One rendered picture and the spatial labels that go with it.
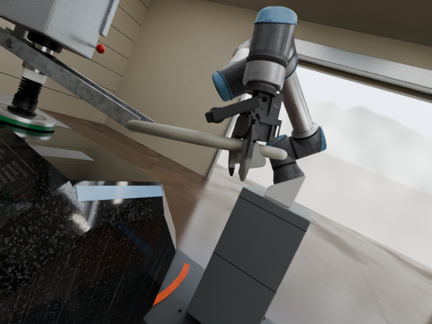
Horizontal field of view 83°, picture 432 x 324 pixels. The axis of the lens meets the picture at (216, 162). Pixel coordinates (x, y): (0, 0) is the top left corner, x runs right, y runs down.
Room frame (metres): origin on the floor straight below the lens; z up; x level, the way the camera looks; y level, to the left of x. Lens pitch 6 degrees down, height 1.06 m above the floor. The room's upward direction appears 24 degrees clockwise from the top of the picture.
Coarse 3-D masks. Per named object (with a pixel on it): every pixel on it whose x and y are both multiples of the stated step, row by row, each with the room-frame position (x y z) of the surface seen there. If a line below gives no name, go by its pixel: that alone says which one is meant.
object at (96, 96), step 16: (0, 32) 0.81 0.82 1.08; (16, 48) 0.80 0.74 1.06; (32, 48) 0.79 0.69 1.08; (32, 64) 0.79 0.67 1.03; (48, 64) 0.78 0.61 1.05; (64, 64) 0.90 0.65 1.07; (64, 80) 0.77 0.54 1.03; (80, 80) 0.76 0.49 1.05; (80, 96) 0.76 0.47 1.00; (96, 96) 0.76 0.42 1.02; (112, 96) 0.87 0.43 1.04; (112, 112) 0.75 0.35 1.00; (128, 112) 0.74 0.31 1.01
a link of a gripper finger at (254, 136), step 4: (252, 124) 0.52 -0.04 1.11; (252, 128) 0.52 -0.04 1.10; (248, 132) 0.53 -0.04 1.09; (252, 132) 0.51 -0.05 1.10; (256, 132) 0.52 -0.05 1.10; (248, 136) 0.52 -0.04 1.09; (252, 136) 0.51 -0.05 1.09; (256, 136) 0.52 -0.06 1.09; (248, 140) 0.52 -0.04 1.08; (252, 140) 0.51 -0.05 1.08; (248, 144) 0.52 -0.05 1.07; (252, 144) 0.51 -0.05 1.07; (248, 148) 0.51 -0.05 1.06; (252, 148) 0.52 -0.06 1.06; (248, 152) 0.51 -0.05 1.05; (252, 152) 0.52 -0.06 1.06; (248, 156) 0.52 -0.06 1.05; (252, 156) 0.52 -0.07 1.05
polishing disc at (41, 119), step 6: (0, 102) 0.85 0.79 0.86; (6, 102) 0.89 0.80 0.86; (0, 108) 0.78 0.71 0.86; (6, 108) 0.81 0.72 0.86; (0, 114) 0.75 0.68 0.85; (6, 114) 0.75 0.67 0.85; (12, 114) 0.76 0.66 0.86; (18, 114) 0.79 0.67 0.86; (42, 114) 0.94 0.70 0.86; (18, 120) 0.77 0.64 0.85; (24, 120) 0.78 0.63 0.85; (30, 120) 0.79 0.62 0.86; (36, 120) 0.82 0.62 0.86; (42, 120) 0.86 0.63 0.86; (48, 120) 0.89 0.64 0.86; (54, 120) 0.93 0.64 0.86; (48, 126) 0.85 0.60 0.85; (54, 126) 0.89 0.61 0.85
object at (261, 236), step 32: (256, 192) 1.37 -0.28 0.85; (256, 224) 1.31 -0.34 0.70; (288, 224) 1.25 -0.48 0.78; (224, 256) 1.34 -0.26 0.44; (256, 256) 1.28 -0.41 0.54; (288, 256) 1.23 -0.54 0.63; (224, 288) 1.31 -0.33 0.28; (256, 288) 1.25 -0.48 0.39; (224, 320) 1.28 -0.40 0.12; (256, 320) 1.23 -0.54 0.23
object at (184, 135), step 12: (132, 120) 0.63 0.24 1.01; (144, 132) 0.58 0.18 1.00; (156, 132) 0.55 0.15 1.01; (168, 132) 0.54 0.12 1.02; (180, 132) 0.53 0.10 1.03; (192, 132) 0.53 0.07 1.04; (204, 132) 0.54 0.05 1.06; (204, 144) 0.53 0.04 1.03; (216, 144) 0.53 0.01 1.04; (228, 144) 0.53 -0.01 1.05; (240, 144) 0.54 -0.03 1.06; (264, 156) 0.59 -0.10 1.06; (276, 156) 0.62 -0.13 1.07
